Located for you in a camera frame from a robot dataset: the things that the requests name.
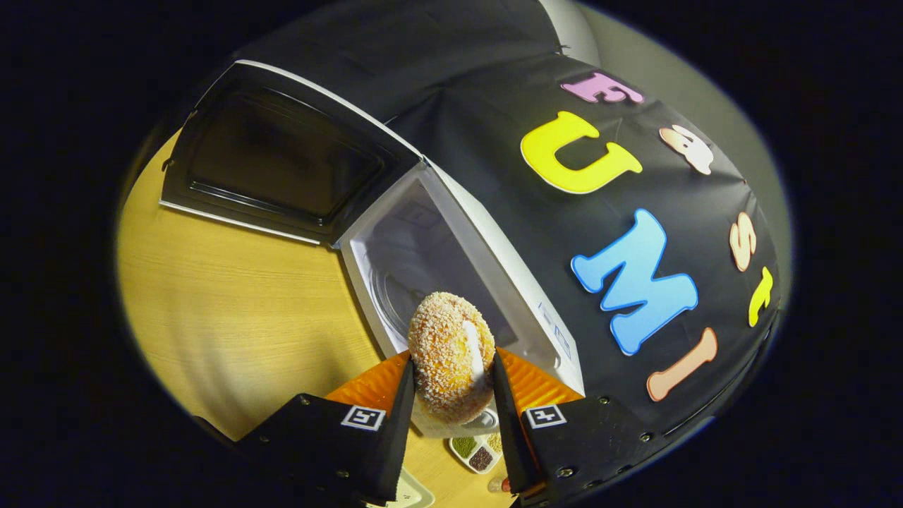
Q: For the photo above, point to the white microwave oven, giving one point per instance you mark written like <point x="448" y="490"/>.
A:
<point x="430" y="247"/>

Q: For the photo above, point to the white divided condiment dish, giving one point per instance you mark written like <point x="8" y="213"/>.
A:
<point x="474" y="451"/>

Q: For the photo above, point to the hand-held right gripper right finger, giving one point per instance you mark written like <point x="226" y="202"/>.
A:
<point x="509" y="430"/>

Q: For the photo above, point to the clear water bottle red label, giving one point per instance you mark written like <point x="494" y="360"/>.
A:
<point x="498" y="485"/>

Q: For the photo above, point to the sesame bread bun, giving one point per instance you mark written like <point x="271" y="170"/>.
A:
<point x="448" y="353"/>

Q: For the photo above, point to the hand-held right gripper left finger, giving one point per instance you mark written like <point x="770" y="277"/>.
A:
<point x="395" y="430"/>

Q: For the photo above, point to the pale green square plate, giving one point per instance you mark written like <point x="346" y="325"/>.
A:
<point x="413" y="494"/>

